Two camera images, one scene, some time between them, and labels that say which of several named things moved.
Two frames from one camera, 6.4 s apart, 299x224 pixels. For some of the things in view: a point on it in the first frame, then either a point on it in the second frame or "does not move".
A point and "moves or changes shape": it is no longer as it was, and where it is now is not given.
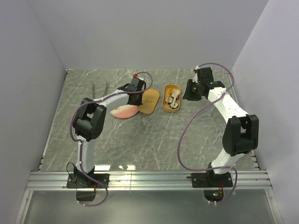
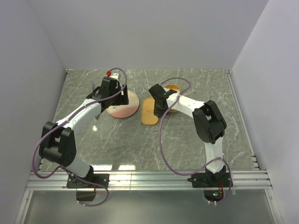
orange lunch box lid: (149, 99) moves or changes shape
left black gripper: (139, 102) -> (123, 99)
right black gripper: (188, 94) -> (157, 112)
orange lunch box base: (166, 107) does not move
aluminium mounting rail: (145, 180) does not move
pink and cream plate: (124, 111) does not move
